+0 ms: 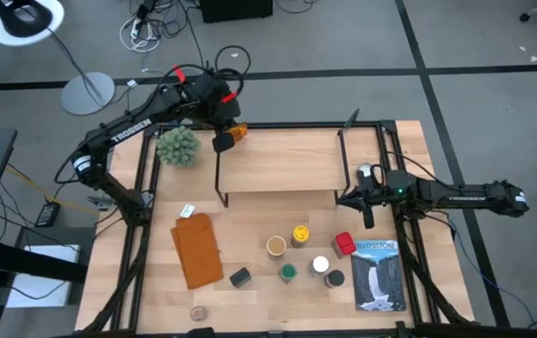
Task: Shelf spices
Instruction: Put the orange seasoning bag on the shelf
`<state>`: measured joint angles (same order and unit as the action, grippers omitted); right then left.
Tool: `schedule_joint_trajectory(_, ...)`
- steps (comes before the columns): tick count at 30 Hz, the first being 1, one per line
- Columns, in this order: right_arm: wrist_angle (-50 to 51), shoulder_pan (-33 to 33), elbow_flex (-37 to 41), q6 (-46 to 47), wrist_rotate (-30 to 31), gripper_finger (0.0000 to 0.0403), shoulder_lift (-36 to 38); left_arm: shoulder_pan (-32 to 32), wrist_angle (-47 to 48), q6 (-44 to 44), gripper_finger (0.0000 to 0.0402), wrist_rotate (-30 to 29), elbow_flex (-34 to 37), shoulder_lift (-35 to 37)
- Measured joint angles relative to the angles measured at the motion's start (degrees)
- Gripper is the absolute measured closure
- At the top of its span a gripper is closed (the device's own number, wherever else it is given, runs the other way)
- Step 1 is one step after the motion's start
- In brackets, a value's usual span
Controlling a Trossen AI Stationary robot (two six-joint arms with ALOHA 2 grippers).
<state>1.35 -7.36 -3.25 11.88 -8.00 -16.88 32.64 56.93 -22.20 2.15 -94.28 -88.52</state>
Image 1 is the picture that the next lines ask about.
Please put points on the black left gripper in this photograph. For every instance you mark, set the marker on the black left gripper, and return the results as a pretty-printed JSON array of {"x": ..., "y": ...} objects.
[{"x": 219, "y": 101}]

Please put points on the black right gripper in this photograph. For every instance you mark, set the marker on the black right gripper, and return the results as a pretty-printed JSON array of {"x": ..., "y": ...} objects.
[{"x": 381, "y": 197}]

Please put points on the orange taco mix packet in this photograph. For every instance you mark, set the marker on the orange taco mix packet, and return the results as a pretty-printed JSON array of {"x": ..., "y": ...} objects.
[{"x": 239, "y": 132}]

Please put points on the small red-lidded spice jar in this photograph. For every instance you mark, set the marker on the small red-lidded spice jar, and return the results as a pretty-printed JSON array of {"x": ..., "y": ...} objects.
[{"x": 345, "y": 242}]

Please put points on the onion sprinkle jar yellow lid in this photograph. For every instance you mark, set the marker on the onion sprinkle jar yellow lid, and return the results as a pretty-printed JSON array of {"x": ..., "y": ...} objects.
[{"x": 301, "y": 233}]

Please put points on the bagel seasoning jar white lid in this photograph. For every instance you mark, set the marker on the bagel seasoning jar white lid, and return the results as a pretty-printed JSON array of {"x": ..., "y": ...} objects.
[{"x": 320, "y": 264}]

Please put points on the purple-label jar black lid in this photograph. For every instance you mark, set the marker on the purple-label jar black lid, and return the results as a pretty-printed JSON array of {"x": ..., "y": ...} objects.
[{"x": 335, "y": 278}]

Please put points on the black-label jar tan lid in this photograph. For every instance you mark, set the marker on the black-label jar tan lid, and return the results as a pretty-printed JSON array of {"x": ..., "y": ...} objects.
[{"x": 276, "y": 246}]

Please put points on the oregano jar green lid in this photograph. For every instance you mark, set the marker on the oregano jar green lid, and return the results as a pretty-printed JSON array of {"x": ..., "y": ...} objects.
[{"x": 288, "y": 271}]

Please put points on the green black pepper tin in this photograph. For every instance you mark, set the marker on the green black pepper tin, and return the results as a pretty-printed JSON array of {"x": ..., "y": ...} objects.
[{"x": 240, "y": 277}]

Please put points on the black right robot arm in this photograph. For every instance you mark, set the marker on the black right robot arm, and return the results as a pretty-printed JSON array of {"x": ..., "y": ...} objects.
[{"x": 465, "y": 197}]

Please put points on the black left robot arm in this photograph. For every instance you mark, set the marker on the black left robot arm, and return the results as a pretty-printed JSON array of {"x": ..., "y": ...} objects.
[{"x": 127, "y": 131}]

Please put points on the green succulent in white pot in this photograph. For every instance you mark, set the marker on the green succulent in white pot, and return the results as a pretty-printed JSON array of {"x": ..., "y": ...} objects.
[{"x": 178, "y": 145}]

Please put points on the small white paper tag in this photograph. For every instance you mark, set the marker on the small white paper tag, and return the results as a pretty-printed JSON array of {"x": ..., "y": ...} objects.
[{"x": 187, "y": 210}]

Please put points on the Yellowstone waterfall postcard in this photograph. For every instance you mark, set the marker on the Yellowstone waterfall postcard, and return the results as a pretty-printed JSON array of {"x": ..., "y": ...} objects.
[{"x": 378, "y": 277}]

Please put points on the orange folded cloth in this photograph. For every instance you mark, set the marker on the orange folded cloth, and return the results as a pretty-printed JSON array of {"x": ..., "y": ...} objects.
[{"x": 198, "y": 253}]

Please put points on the black equipment case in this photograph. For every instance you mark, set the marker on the black equipment case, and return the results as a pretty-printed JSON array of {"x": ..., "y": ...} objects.
[{"x": 235, "y": 9}]

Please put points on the white floor lamp grey base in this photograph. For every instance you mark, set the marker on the white floor lamp grey base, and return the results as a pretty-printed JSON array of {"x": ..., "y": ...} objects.
[{"x": 87, "y": 94}]

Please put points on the white power strip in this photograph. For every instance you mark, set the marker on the white power strip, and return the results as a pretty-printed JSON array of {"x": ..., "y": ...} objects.
[{"x": 134, "y": 28}]

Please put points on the black power adapter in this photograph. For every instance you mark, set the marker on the black power adapter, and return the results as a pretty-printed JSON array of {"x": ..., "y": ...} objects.
[{"x": 47, "y": 214}]

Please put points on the white box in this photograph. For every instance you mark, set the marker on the white box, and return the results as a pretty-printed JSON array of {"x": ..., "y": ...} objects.
[{"x": 38, "y": 293}]

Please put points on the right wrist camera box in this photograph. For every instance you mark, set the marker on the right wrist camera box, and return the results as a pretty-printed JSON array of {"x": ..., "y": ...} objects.
[{"x": 400, "y": 184}]

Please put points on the wooden shelf black metal frame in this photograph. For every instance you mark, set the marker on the wooden shelf black metal frame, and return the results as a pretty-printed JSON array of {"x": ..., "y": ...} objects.
[{"x": 282, "y": 159}]

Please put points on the black metal table frame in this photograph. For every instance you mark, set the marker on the black metal table frame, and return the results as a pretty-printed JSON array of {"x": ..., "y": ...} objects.
[{"x": 387, "y": 127}]

